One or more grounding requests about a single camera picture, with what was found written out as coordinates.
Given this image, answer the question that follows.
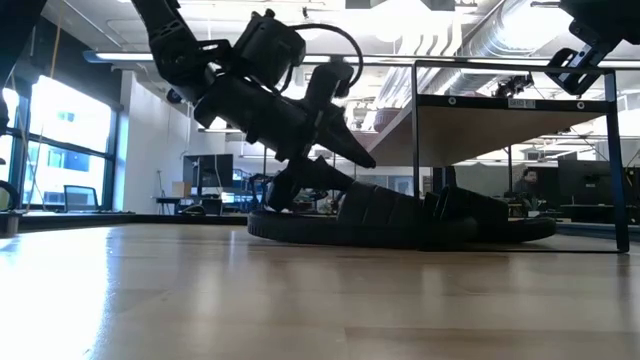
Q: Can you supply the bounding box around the silver ventilation duct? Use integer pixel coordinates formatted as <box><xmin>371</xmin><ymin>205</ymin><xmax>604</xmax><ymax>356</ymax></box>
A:
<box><xmin>382</xmin><ymin>0</ymin><xmax>569</xmax><ymax>99</ymax></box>

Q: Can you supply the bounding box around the person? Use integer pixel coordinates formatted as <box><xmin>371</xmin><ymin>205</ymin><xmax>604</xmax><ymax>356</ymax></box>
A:
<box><xmin>511</xmin><ymin>167</ymin><xmax>544</xmax><ymax>200</ymax></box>

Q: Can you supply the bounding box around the large dark monitor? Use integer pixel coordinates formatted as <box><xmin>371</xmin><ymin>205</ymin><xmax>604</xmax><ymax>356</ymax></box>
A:
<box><xmin>556</xmin><ymin>158</ymin><xmax>615</xmax><ymax>206</ymax></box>

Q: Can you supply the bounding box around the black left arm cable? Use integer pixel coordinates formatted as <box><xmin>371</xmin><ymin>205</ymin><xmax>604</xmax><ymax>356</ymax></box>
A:
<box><xmin>288</xmin><ymin>22</ymin><xmax>365</xmax><ymax>96</ymax></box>

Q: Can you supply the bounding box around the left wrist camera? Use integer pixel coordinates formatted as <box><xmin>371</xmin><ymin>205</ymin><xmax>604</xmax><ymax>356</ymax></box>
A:
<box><xmin>303</xmin><ymin>59</ymin><xmax>357</xmax><ymax>109</ymax></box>

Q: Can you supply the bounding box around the wooden shelf with black frame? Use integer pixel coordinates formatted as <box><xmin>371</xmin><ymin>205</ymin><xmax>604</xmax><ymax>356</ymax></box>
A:
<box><xmin>367</xmin><ymin>59</ymin><xmax>631</xmax><ymax>254</ymax></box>

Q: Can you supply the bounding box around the black aluminium table frame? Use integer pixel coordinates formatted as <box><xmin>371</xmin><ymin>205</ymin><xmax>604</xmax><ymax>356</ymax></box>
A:
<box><xmin>18</xmin><ymin>211</ymin><xmax>251</xmax><ymax>233</ymax></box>

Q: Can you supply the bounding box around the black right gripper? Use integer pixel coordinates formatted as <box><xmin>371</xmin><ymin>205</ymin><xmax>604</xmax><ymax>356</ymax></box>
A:
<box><xmin>558</xmin><ymin>0</ymin><xmax>640</xmax><ymax>46</ymax></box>

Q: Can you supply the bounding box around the black spotlight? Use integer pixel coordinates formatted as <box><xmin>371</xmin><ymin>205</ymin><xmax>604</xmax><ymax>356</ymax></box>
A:
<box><xmin>492</xmin><ymin>74</ymin><xmax>532</xmax><ymax>99</ymax></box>

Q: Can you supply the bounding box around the large window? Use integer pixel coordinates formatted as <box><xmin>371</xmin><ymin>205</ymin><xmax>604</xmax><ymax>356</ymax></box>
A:
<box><xmin>0</xmin><ymin>74</ymin><xmax>119</xmax><ymax>211</ymax></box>

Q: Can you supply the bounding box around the long fluorescent light bar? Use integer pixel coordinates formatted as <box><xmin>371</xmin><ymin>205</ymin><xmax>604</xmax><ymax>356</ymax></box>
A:
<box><xmin>83</xmin><ymin>49</ymin><xmax>551</xmax><ymax>69</ymax></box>

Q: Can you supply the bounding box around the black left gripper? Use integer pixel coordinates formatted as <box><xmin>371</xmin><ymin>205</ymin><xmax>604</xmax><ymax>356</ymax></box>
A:
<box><xmin>193</xmin><ymin>74</ymin><xmax>377</xmax><ymax>212</ymax></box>

